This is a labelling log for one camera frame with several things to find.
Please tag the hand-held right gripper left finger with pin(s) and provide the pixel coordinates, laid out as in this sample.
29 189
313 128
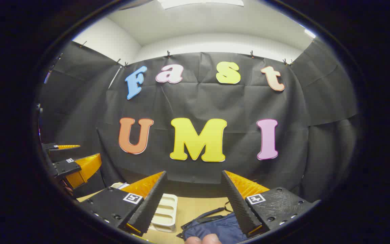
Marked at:
151 206

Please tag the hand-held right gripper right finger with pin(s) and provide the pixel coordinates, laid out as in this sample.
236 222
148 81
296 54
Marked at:
237 208

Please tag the cream plastic bookshelf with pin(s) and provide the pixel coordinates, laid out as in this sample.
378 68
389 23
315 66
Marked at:
166 210

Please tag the black backdrop cloth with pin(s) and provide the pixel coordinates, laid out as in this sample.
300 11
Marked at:
198 101

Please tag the blue and grey schoolbag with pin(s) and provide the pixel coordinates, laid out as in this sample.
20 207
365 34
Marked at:
222 227

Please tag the pale blue cover book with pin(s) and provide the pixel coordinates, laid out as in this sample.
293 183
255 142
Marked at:
124 185

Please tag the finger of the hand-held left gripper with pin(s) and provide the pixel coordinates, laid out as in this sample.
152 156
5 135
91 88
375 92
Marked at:
51 147
64 166

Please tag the ceiling light panel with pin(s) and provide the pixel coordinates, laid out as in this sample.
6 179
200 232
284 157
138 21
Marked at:
198 2

